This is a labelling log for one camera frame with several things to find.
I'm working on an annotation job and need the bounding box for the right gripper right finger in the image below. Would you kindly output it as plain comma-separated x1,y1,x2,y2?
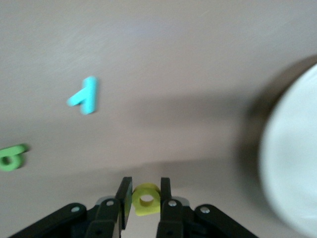
155,177,260,238

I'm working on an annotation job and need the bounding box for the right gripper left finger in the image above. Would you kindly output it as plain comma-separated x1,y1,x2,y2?
7,176,134,238

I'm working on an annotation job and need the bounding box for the yellow foam letter a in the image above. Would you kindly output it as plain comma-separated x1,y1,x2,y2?
132,182,161,217

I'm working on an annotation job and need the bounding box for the green foam letter g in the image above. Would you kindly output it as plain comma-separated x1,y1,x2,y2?
0,143,28,173

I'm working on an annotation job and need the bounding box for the cyan foam letter y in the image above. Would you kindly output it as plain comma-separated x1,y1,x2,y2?
66,76,99,115

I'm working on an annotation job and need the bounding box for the beige plate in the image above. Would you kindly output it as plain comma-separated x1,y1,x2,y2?
259,63,317,238

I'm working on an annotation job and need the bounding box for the brown paper table cover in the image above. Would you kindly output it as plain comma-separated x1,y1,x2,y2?
0,0,317,238

